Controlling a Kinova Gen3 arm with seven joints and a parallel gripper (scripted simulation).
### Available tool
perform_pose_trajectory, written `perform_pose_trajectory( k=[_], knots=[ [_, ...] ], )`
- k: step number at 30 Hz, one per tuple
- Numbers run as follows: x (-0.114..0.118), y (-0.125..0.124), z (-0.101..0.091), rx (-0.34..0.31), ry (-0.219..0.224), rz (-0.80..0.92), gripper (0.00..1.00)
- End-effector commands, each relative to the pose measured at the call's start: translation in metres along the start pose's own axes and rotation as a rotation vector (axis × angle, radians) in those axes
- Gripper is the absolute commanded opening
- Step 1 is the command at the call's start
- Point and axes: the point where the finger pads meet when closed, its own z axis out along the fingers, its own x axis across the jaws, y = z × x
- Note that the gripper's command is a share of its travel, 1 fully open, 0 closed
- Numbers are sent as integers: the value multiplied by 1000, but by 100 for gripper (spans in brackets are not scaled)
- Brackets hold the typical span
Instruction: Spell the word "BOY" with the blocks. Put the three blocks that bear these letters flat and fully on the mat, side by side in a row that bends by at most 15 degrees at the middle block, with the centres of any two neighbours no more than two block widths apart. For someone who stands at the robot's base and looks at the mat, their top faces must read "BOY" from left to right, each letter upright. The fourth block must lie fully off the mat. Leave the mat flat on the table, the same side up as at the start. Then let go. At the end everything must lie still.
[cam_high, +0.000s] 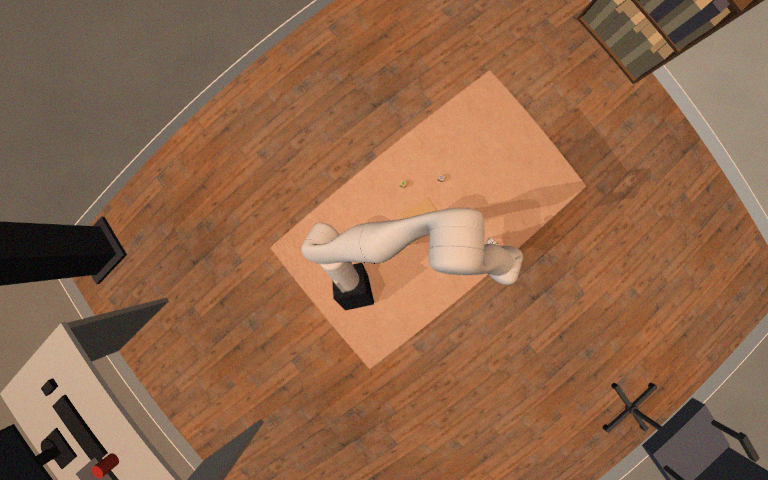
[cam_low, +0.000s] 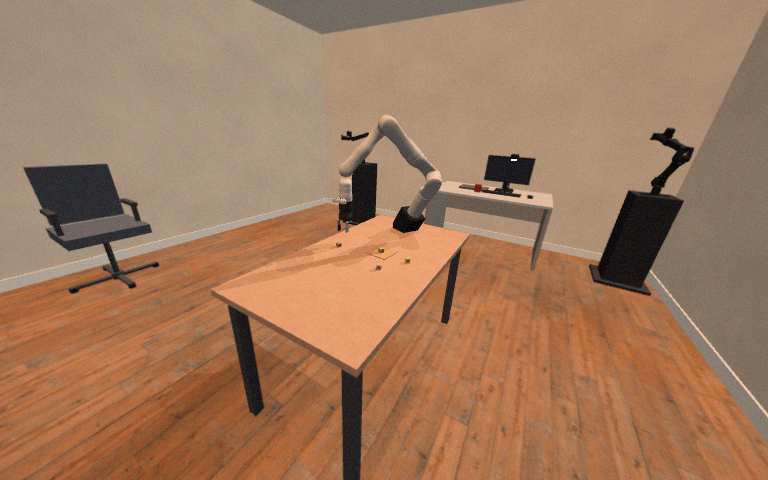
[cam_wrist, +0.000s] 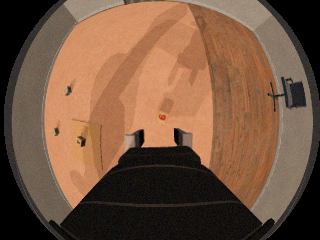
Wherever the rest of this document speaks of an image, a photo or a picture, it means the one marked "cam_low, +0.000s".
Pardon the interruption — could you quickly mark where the tan square mat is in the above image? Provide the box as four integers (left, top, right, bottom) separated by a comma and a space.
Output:
365, 245, 398, 260

